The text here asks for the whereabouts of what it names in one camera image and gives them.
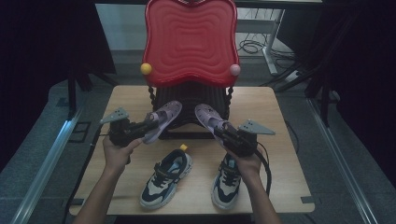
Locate black metal stand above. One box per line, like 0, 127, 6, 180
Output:
260, 60, 332, 127
66, 69, 120, 120

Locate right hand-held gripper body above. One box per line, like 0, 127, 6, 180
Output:
222, 119, 276, 158

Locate person's left hand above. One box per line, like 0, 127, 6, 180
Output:
102, 135, 144, 175

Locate navy and white sneaker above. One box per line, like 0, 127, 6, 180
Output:
211, 153, 243, 210
139, 144, 193, 210

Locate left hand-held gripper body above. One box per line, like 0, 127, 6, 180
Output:
99, 106, 148, 148

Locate black curtain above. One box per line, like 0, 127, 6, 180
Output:
276, 0, 396, 181
0, 0, 117, 162

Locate white power strip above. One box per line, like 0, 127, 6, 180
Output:
284, 69, 302, 82

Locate purple translucent sandal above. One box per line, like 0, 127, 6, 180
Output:
141, 100, 183, 145
194, 103, 233, 147

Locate black floor cables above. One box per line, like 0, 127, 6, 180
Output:
237, 38, 297, 60

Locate hand-held gripper black cable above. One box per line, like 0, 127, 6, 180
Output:
62, 125, 111, 224
255, 141, 273, 197

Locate person's right hand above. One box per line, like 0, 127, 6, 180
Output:
228, 147, 264, 183

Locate aluminium floor rail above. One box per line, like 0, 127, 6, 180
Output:
10, 106, 83, 224
306, 97, 379, 224

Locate right hand-held gripper black cable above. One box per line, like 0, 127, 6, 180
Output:
255, 141, 273, 197

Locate white metal desk frame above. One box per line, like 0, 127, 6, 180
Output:
235, 8, 286, 76

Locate left hand-held gripper black cable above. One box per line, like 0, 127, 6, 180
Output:
62, 125, 111, 224

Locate black and red shoe rack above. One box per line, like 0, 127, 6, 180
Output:
139, 0, 241, 140

